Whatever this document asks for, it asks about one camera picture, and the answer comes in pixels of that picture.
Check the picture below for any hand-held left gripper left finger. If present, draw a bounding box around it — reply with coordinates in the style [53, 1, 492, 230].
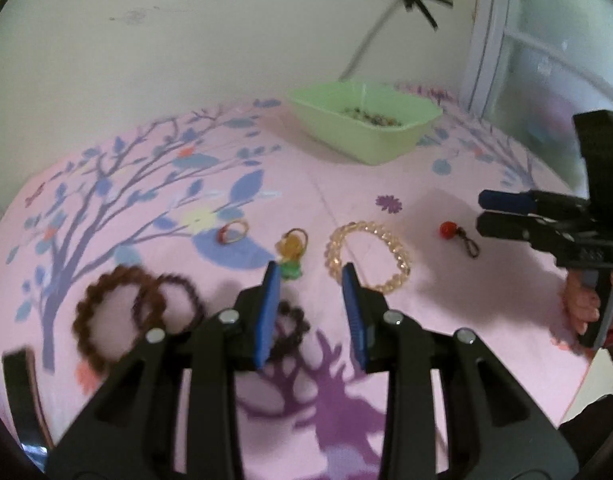
[45, 260, 282, 480]

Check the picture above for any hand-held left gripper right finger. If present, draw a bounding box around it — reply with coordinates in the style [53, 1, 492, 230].
[341, 262, 580, 480]

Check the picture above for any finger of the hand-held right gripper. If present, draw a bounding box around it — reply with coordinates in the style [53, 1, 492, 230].
[475, 211, 577, 258]
[478, 189, 590, 217]

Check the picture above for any black bead bracelet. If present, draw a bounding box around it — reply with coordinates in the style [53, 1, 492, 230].
[269, 300, 311, 366]

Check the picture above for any red bead charm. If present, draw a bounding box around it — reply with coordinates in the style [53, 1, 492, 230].
[439, 221, 481, 260]

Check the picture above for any yellow crystal bead bracelet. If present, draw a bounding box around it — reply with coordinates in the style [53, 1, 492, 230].
[325, 220, 413, 295]

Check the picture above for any dark brown bead bracelet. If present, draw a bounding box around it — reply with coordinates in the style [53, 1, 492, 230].
[132, 272, 206, 336]

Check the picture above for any red stone ring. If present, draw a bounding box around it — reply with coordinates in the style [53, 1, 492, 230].
[217, 218, 250, 244]

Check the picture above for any light green plastic basin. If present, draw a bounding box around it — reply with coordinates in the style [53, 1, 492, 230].
[285, 80, 443, 166]

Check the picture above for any large brown bead bracelet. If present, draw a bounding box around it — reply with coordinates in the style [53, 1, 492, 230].
[74, 265, 162, 376]

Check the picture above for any person's right hand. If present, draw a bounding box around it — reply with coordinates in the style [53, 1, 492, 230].
[561, 270, 613, 341]

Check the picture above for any pink printed blanket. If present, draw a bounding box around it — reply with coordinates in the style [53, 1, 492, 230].
[0, 82, 607, 480]

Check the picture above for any small mixed beads pile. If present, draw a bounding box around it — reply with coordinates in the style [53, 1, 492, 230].
[343, 105, 405, 128]

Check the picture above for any dark cloth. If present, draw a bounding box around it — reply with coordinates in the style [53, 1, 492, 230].
[558, 394, 613, 441]

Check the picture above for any black smartphone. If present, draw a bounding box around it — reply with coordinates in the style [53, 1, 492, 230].
[1, 347, 54, 453]

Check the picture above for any white window frame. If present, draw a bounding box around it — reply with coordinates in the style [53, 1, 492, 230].
[459, 0, 613, 186]

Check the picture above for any grey wall cable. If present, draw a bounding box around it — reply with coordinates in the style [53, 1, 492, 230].
[339, 0, 402, 81]

